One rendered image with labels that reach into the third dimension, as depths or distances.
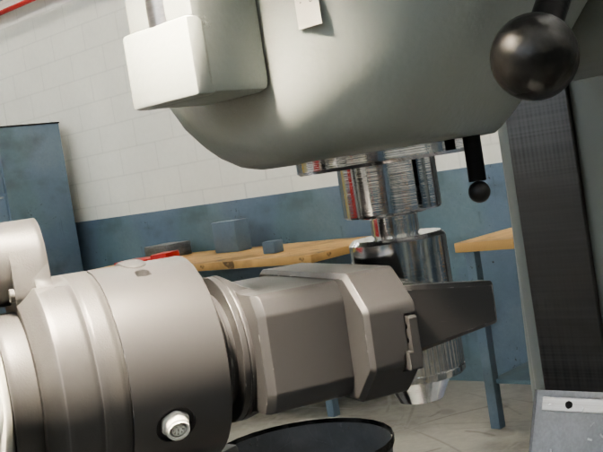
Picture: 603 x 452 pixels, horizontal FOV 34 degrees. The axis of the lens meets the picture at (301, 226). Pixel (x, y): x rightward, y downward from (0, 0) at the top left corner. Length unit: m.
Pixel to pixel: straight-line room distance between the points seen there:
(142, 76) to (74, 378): 0.12
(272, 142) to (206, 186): 6.47
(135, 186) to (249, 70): 7.11
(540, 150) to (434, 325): 0.42
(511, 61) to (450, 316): 0.16
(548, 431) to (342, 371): 0.48
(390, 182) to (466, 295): 0.06
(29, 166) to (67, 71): 0.84
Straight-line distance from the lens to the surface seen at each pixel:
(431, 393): 0.48
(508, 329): 5.49
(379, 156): 0.43
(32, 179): 7.79
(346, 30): 0.38
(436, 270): 0.46
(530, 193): 0.86
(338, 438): 2.75
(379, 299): 0.41
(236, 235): 6.24
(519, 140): 0.86
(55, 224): 7.85
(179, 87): 0.38
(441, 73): 0.40
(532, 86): 0.34
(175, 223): 7.17
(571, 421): 0.87
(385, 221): 0.47
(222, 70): 0.38
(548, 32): 0.34
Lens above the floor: 1.31
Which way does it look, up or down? 3 degrees down
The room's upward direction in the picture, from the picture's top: 9 degrees counter-clockwise
